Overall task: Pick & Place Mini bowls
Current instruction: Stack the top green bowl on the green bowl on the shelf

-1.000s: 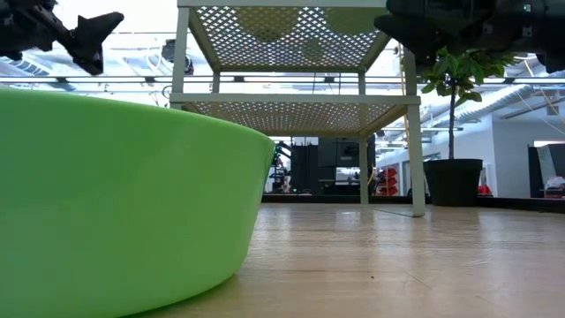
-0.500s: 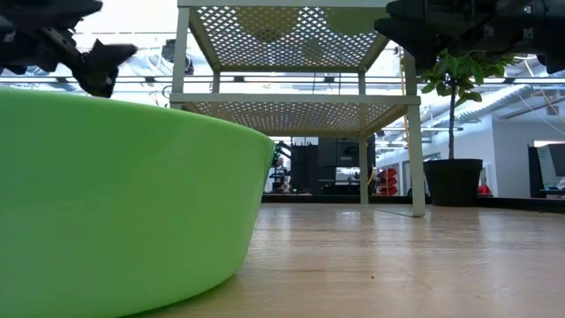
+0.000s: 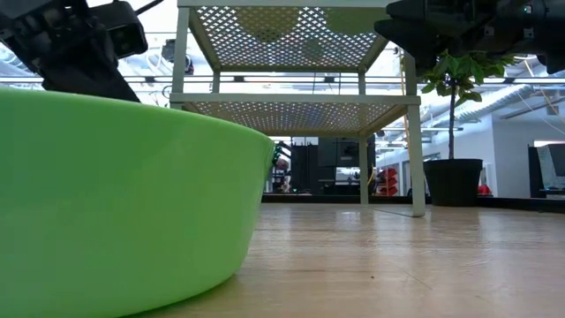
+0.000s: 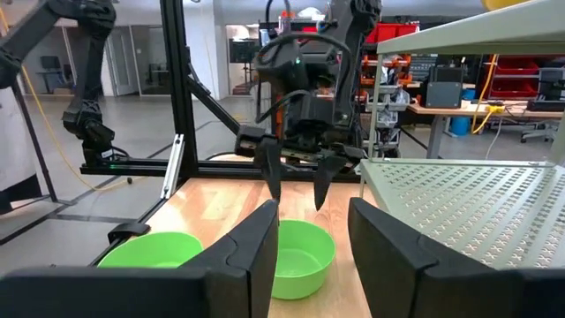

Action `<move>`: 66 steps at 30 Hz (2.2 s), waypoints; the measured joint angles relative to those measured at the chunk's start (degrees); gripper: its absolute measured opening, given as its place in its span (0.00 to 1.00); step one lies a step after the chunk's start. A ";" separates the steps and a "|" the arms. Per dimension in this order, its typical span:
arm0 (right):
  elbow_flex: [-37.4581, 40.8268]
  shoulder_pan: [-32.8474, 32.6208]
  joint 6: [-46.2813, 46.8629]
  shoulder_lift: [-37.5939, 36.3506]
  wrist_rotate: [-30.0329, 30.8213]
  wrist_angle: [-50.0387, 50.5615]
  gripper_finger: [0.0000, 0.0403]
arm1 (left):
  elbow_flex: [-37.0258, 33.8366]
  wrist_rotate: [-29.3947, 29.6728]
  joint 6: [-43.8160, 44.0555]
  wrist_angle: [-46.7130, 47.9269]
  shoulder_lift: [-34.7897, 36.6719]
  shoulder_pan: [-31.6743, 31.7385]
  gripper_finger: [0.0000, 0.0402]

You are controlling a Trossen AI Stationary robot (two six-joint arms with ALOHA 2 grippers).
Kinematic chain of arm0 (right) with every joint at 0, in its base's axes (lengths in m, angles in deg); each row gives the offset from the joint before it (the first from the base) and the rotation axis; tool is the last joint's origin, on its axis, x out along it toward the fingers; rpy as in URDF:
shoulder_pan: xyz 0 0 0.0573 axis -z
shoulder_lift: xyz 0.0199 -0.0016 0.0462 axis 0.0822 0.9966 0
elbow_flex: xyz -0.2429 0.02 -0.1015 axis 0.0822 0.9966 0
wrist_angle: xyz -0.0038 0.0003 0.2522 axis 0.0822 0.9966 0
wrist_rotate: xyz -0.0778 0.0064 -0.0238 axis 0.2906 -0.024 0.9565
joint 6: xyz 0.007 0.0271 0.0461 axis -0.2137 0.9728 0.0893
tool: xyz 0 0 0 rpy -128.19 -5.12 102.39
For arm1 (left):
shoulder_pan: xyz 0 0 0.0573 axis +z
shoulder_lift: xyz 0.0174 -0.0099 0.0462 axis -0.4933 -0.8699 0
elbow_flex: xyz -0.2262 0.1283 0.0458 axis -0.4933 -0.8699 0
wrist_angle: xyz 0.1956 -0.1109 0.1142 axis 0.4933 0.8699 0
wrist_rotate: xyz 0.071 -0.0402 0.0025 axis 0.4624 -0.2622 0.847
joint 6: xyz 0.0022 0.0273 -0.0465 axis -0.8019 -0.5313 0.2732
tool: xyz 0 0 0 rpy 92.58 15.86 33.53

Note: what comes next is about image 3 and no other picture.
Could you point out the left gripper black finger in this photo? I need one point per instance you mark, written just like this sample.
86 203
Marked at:
88 84

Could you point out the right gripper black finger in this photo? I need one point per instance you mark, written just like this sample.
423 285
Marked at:
419 35

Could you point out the green plastic mini bowl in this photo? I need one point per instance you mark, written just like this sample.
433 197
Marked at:
110 199

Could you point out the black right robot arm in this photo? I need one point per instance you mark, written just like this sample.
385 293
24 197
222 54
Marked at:
554 35

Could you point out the small round dark object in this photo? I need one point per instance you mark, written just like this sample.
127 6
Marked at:
314 47

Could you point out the black equipment cabinet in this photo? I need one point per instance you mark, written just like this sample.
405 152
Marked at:
344 154

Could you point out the pale green metal shelf rack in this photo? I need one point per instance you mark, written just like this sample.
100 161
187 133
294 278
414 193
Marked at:
291 98

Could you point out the red storage bins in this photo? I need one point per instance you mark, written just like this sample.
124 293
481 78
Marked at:
389 181

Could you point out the green tree in black pot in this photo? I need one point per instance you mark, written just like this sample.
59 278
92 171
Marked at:
452 181

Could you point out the small red object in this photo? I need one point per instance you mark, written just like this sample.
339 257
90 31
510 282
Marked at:
484 190

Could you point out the black background robot arms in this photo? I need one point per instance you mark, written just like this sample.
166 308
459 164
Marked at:
277 152

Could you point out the person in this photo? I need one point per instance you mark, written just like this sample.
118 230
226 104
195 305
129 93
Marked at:
282 165

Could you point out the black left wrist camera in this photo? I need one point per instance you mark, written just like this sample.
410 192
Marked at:
125 33

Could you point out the silver ventilation duct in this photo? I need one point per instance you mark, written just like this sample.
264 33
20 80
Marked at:
494 103

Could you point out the black hanging camera device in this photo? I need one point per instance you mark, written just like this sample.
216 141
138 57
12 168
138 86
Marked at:
166 49

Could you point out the grey overhead rail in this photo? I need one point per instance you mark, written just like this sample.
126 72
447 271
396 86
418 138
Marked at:
287 80

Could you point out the black aluminium table frame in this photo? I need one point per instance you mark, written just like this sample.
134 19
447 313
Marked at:
331 199

